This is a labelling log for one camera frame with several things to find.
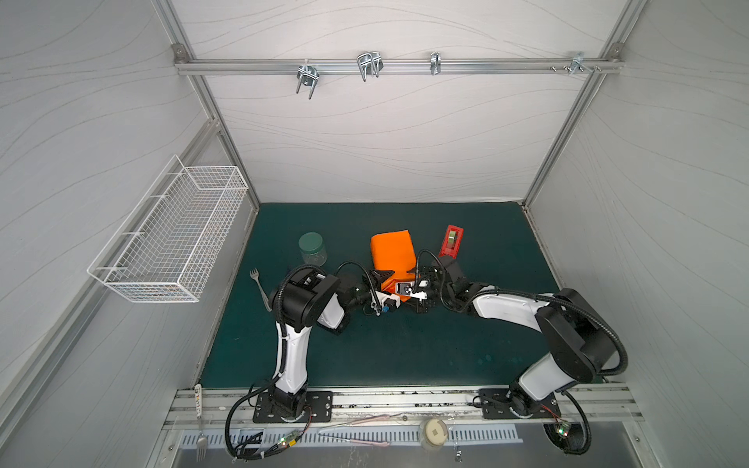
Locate orange wrapping paper sheet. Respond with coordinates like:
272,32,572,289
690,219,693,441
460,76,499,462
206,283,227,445
371,230,417,294

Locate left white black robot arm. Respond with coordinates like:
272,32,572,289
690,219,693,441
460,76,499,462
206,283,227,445
270,264,401,417

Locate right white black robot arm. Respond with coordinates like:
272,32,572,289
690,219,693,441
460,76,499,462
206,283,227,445
411,257,629,418

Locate red tape dispenser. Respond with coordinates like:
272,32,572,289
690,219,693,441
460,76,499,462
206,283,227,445
439,225,464,259

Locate silver metal fork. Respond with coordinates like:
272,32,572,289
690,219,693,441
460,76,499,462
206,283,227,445
250,268,272,312

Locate white slotted vent strip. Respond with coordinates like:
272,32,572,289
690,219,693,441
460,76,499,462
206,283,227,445
177,425,523,450

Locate left metal u-bolt clamp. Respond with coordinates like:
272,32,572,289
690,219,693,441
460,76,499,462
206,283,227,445
296,64,320,99

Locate metal u-bolt clamp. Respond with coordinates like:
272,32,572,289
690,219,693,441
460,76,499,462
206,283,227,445
356,52,383,82
296,64,320,99

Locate fork hanging at front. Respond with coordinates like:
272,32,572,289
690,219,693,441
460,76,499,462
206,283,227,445
196,417,209,463

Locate middle metal u-bolt clamp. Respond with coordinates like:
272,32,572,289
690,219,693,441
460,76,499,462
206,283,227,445
356,52,383,82

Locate right metal bolt clamp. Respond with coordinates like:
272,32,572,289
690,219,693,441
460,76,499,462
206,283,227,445
550,53,603,76

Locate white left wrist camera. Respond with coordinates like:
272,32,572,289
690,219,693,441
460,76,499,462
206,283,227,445
372,291,401,316

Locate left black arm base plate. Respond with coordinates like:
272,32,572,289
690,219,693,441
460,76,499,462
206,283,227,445
253,391,333,424

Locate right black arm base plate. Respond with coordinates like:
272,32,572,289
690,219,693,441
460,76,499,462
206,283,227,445
471,387,561,420

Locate left black base cable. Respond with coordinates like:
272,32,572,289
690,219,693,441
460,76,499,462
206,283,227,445
224,379,311,461

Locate black base cable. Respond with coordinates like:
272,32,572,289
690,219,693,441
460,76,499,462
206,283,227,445
543,388,593,456
224,379,311,461

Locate white wire basket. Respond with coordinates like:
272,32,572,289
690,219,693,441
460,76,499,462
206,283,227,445
87,155,248,303

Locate right black base cable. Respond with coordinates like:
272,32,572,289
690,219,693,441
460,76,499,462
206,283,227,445
543,388,593,456

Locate small metal bracket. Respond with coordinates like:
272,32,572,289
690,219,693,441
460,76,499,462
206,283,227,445
430,52,442,76

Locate aluminium crossbar rail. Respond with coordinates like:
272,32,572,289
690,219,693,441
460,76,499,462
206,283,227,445
175,56,625,76

